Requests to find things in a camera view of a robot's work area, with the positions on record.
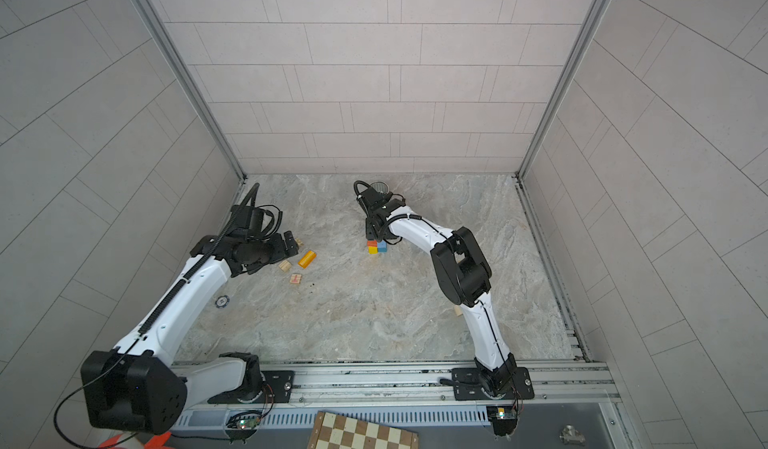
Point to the ribbed silver cup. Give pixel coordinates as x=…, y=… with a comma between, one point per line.
x=380, y=186

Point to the grooved plain wooden block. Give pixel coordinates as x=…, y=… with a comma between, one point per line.
x=285, y=265

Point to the left green circuit board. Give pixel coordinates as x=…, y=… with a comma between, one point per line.
x=243, y=425

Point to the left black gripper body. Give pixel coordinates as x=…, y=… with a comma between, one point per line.
x=271, y=250

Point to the small metal fitting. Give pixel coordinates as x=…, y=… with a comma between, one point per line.
x=569, y=435

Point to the right circuit board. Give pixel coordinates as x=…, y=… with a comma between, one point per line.
x=503, y=420

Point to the red white object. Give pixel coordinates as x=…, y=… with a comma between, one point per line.
x=123, y=441

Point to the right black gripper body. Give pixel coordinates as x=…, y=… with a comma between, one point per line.
x=373, y=229

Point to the checkered chess board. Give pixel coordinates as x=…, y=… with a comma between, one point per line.
x=332, y=430

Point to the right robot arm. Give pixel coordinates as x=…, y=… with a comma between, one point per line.
x=463, y=275

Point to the orange supermarket block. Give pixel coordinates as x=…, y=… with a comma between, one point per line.
x=307, y=259

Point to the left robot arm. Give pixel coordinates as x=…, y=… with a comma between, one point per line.
x=136, y=387

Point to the aluminium mounting rail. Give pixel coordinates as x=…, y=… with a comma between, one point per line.
x=399, y=386

